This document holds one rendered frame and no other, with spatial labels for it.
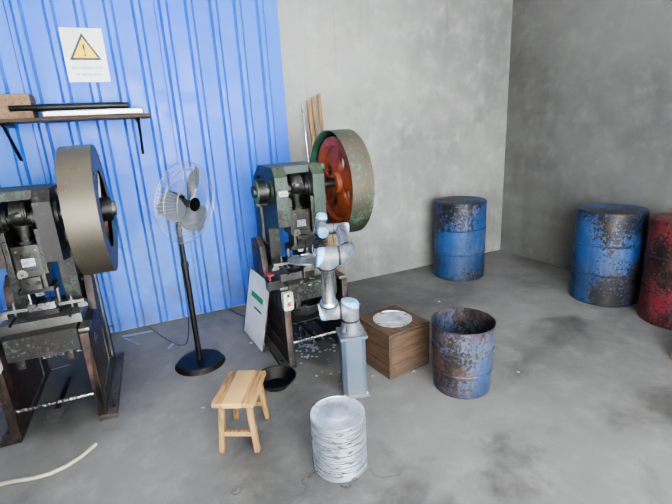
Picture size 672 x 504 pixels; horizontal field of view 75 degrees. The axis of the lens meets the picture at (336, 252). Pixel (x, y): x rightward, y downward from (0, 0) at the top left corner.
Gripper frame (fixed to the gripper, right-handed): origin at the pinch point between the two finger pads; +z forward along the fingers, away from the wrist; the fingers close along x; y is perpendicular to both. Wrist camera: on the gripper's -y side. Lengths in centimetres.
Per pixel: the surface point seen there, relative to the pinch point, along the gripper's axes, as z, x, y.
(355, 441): 8, -134, -38
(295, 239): 2.4, 23.8, -3.9
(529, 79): -76, 138, 338
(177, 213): -22, 46, -85
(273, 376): 76, -39, -42
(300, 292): 30.1, -5.7, -9.9
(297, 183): -37, 40, 1
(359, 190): -45, 7, 35
